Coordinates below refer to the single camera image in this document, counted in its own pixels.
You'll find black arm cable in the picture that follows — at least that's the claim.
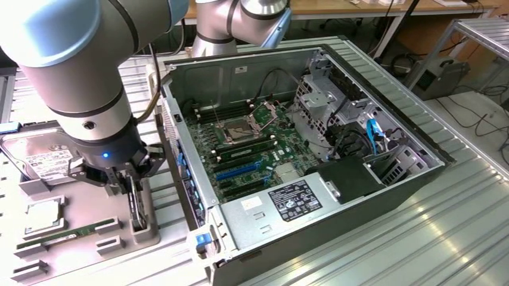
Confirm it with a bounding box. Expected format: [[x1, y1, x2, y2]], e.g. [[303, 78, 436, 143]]
[[132, 43, 164, 123]]

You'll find CPU socket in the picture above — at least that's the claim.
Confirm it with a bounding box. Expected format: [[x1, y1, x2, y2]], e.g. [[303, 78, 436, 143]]
[[215, 114, 269, 145]]

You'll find wooden desk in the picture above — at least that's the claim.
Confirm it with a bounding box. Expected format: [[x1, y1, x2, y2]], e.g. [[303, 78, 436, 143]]
[[184, 0, 500, 21]]

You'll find black plastic shroud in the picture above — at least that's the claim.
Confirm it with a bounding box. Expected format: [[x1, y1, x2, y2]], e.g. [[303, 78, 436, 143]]
[[303, 157, 388, 206]]

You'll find black open PC case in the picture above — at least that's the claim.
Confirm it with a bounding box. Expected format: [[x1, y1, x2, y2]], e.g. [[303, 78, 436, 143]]
[[148, 43, 457, 286]]

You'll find green installed RAM stick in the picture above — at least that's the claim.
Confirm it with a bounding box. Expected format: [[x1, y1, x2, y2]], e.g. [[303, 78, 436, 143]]
[[218, 139, 277, 159]]

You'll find black looped wire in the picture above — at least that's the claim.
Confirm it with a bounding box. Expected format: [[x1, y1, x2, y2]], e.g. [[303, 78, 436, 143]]
[[254, 68, 303, 102]]

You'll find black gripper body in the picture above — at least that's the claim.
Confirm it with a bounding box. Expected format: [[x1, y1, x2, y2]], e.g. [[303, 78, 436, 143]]
[[72, 137, 151, 183]]

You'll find grey box device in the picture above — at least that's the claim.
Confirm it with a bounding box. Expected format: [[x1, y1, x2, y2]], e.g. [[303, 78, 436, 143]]
[[412, 58, 473, 101]]

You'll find silver chipset heatsink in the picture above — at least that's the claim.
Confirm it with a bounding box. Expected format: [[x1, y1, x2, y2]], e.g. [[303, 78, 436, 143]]
[[273, 164, 299, 180]]

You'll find green motherboard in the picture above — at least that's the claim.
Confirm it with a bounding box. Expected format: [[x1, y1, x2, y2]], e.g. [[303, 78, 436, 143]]
[[183, 100, 323, 201]]

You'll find silver CPU chip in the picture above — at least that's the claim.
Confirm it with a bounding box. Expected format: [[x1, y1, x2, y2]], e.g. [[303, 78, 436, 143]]
[[23, 203, 66, 237]]

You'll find grey parts rack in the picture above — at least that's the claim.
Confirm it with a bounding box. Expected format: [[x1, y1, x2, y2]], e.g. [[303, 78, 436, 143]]
[[0, 174, 160, 282]]

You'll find blue expansion slot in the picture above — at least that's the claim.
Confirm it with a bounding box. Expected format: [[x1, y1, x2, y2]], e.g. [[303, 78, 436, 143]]
[[215, 163, 261, 183]]

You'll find metal socket cover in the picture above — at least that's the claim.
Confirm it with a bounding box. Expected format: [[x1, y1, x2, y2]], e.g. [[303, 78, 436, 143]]
[[246, 100, 282, 120]]

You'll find silver hard disk drive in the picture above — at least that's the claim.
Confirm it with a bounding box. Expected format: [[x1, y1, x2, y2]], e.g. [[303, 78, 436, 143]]
[[0, 127, 86, 183]]

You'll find black floor cable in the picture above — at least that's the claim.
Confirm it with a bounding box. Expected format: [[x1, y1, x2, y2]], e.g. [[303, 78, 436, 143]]
[[432, 86, 509, 156]]

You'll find blue data wire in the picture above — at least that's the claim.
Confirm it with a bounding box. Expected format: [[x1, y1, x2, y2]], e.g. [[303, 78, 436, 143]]
[[366, 117, 386, 156]]

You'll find grey power supply unit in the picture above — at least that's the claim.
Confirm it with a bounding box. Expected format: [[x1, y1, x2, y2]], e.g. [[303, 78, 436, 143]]
[[219, 175, 343, 251]]

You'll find aluminium frame rack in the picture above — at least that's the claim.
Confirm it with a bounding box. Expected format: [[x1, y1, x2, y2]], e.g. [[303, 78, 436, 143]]
[[436, 18, 509, 101]]

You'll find silver metal disk bay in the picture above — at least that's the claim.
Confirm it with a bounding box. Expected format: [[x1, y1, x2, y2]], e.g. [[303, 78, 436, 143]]
[[293, 73, 347, 157]]

